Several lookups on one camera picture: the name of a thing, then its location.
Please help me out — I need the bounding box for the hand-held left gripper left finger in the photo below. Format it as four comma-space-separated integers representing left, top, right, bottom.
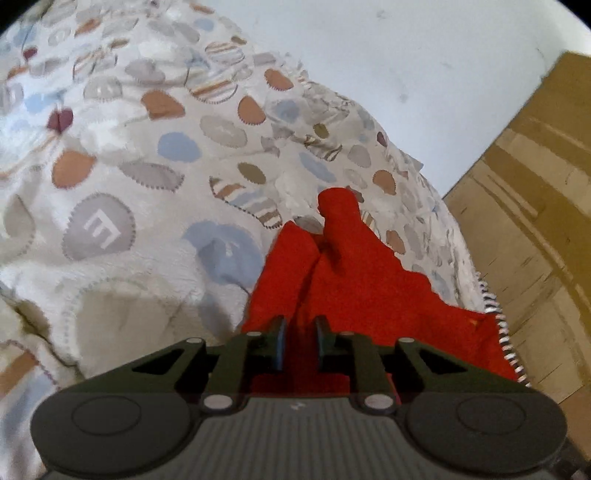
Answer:
69, 316, 289, 413

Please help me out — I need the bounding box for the wooden board panel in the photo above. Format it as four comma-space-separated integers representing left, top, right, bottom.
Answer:
442, 51, 591, 455

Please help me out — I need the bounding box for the striped bed sheet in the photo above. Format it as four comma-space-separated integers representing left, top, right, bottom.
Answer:
478, 272, 532, 388

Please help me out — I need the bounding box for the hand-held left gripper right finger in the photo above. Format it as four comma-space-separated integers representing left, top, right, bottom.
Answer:
314, 316, 532, 414

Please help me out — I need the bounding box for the patterned white comforter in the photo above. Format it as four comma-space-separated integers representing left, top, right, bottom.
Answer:
0, 0, 485, 480

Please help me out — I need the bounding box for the red knit sweater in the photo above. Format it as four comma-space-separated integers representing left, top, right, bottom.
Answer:
240, 187, 520, 398

